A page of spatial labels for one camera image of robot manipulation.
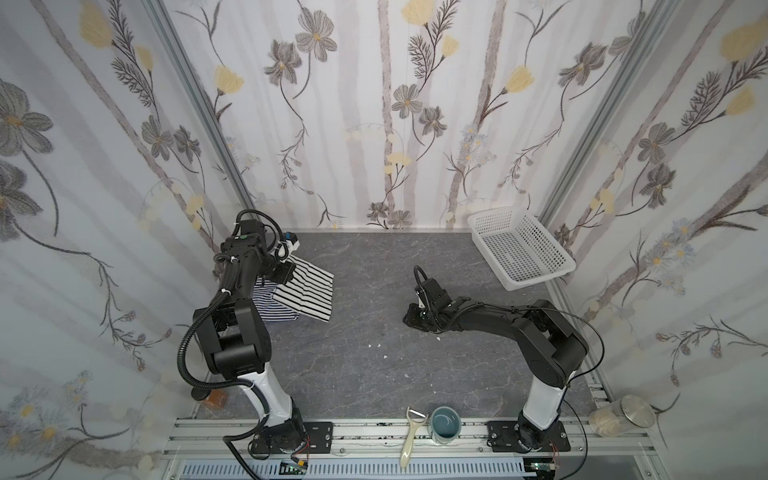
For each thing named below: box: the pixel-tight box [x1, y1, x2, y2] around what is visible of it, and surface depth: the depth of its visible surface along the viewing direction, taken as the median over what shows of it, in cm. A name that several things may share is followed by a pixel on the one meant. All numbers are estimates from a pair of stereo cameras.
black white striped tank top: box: [273, 255, 334, 323], surface depth 95 cm
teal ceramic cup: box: [428, 406, 462, 445], surface depth 74 cm
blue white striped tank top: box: [252, 276, 299, 322], surface depth 97 cm
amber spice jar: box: [204, 388, 228, 409], surface depth 79 cm
